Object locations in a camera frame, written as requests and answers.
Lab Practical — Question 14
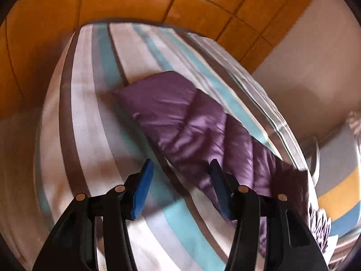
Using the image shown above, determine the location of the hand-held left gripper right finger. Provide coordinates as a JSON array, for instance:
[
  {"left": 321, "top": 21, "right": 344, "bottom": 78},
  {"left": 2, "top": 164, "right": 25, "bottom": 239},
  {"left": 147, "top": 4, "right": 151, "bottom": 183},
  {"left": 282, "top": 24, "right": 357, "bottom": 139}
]
[{"left": 209, "top": 159, "right": 330, "bottom": 271}]

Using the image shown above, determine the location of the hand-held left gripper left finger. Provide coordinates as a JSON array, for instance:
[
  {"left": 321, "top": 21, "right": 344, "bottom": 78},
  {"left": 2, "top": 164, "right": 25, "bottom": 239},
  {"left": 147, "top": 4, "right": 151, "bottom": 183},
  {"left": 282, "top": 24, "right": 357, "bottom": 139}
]
[{"left": 32, "top": 159, "right": 154, "bottom": 271}]

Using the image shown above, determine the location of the purple down jacket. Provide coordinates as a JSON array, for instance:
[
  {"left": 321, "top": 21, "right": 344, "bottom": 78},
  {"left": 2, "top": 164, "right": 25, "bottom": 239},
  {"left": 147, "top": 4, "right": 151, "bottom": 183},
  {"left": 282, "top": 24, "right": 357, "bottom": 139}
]
[{"left": 115, "top": 71, "right": 311, "bottom": 257}]

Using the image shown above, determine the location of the striped quilt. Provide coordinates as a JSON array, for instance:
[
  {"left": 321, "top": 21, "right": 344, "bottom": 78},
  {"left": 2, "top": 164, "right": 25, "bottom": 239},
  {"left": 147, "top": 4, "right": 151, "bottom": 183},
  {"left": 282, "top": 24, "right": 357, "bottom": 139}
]
[{"left": 187, "top": 32, "right": 308, "bottom": 170}]

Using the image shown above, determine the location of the purple white patterned cloth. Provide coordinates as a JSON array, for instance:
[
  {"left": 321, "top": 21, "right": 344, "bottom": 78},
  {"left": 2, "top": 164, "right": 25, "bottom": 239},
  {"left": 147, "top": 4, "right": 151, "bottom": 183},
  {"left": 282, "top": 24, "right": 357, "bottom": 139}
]
[{"left": 308, "top": 206, "right": 333, "bottom": 256}]

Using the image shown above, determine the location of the grey yellow blue headboard cushion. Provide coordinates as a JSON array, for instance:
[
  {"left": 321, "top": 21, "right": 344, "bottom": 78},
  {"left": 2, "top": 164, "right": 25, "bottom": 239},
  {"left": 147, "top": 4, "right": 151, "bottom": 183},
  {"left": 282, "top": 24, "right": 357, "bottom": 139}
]
[{"left": 313, "top": 124, "right": 361, "bottom": 238}]

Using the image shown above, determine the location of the wooden wardrobe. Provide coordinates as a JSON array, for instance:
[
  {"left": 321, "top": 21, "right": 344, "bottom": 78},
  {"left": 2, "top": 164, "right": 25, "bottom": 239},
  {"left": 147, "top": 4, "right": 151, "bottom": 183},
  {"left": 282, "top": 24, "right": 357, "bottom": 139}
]
[{"left": 0, "top": 0, "right": 325, "bottom": 125}]

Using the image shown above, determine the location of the white bed rail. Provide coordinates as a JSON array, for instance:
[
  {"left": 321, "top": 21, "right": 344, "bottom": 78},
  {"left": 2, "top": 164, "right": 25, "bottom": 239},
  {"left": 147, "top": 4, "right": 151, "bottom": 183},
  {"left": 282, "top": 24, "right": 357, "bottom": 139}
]
[{"left": 308, "top": 140, "right": 321, "bottom": 182}]

